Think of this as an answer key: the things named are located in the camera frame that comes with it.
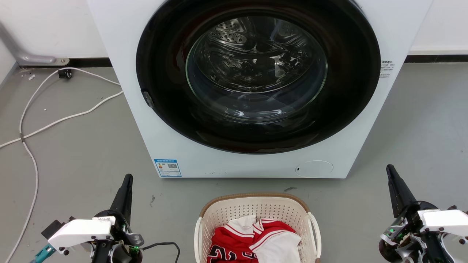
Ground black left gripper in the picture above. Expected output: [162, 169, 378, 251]
[93, 174, 145, 249]

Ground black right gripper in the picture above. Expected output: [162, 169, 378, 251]
[386, 164, 440, 240]

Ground cream plastic laundry basket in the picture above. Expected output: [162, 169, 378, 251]
[194, 193, 322, 263]

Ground blue energy label sticker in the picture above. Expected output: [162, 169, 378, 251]
[154, 159, 182, 178]

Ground round white filter cover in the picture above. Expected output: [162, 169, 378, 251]
[295, 160, 334, 178]

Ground red and white jersey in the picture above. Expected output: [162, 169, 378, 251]
[207, 215, 297, 263]

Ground black round washer door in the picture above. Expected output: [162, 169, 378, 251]
[136, 0, 381, 155]

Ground white garment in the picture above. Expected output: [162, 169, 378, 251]
[252, 231, 302, 263]

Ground white front-load washing machine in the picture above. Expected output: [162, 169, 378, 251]
[87, 0, 434, 179]

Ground grey drain pipe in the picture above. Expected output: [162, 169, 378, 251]
[0, 21, 70, 66]

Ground steel washer drum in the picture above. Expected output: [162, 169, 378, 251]
[186, 16, 328, 125]

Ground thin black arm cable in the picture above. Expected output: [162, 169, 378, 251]
[142, 242, 181, 263]

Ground long white looping cable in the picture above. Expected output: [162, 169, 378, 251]
[4, 67, 122, 263]

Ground white power cable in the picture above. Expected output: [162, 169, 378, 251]
[0, 91, 124, 149]

